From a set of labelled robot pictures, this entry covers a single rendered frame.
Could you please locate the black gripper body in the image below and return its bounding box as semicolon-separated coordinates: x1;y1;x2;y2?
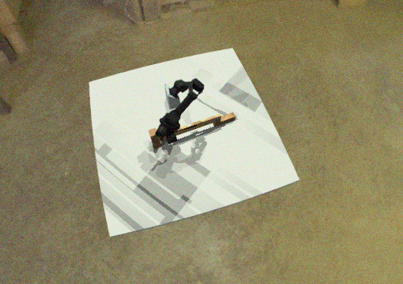
160;118;177;144

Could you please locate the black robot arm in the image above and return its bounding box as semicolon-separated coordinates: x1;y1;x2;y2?
155;78;205;138

